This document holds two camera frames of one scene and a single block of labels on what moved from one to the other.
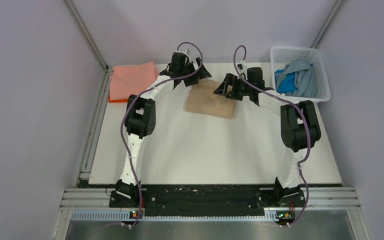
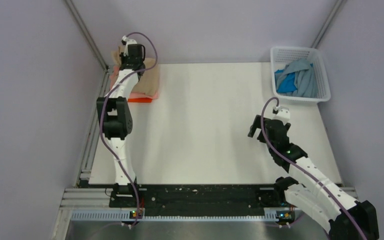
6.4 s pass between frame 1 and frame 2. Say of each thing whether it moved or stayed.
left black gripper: moved
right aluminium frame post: stayed
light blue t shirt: stayed
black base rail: stayed
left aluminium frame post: stayed
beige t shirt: moved
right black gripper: moved
